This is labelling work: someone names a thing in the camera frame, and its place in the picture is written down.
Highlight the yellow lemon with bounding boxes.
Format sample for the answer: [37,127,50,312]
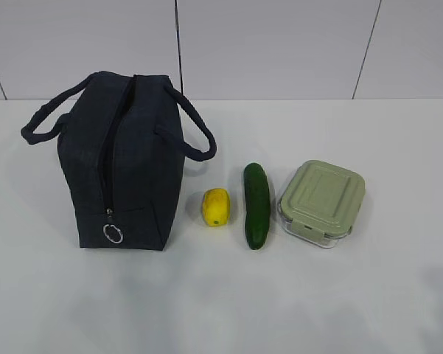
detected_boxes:
[202,188,231,227]

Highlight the green cucumber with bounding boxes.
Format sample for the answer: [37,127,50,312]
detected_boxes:
[243,162,271,250]

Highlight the glass container green lid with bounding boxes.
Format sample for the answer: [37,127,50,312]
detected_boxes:
[277,160,366,249]

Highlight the navy blue lunch bag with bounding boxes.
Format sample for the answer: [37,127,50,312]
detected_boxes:
[21,72,217,251]

